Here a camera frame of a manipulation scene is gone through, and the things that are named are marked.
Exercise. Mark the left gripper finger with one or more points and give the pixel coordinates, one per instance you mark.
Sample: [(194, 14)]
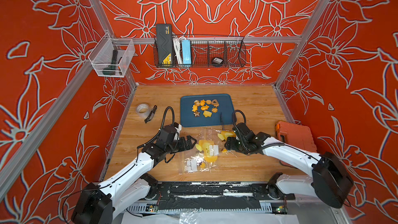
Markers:
[(184, 148), (189, 141)]

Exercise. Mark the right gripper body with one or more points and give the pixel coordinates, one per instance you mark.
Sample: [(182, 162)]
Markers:
[(241, 146)]

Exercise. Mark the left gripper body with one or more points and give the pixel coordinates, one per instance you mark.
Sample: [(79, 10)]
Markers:
[(174, 148)]

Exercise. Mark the clear resealable bag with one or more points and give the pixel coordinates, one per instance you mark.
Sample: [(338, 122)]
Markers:
[(214, 137)]

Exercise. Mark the black metal tongs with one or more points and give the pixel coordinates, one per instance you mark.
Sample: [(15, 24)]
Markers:
[(227, 119)]

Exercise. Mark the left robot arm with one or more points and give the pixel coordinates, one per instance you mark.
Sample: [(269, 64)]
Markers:
[(101, 203)]

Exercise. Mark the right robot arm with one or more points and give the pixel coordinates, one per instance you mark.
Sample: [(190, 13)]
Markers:
[(325, 177)]

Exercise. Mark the clear bag with yellow toys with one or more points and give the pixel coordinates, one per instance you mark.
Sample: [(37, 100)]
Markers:
[(193, 162)]

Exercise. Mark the blue plastic tray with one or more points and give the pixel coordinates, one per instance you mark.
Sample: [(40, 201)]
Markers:
[(187, 109)]

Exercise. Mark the square waffle yellow cookie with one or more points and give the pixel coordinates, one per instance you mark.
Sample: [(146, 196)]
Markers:
[(207, 114)]

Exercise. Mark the clear tape roll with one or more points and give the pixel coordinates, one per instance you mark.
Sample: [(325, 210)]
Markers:
[(143, 110)]

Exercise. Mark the heart hole brown cookie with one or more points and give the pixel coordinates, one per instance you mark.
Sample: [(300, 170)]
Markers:
[(215, 103)]

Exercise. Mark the orange tool case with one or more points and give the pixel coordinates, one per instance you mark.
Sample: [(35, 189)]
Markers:
[(299, 136)]

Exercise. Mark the light blue box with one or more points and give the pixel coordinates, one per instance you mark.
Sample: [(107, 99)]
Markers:
[(186, 52)]

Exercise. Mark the clear acrylic bin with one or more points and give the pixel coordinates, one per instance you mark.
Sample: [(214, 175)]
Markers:
[(101, 55)]

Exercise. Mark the black box with yellow label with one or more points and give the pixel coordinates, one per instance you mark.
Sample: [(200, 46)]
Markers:
[(165, 45)]

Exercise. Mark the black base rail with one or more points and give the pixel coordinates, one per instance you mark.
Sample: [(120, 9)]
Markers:
[(175, 197)]

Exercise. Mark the black wire basket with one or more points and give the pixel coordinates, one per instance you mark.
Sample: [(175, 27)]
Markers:
[(203, 48)]

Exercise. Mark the dark green screwdriver handle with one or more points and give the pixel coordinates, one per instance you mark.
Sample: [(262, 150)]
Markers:
[(112, 68)]

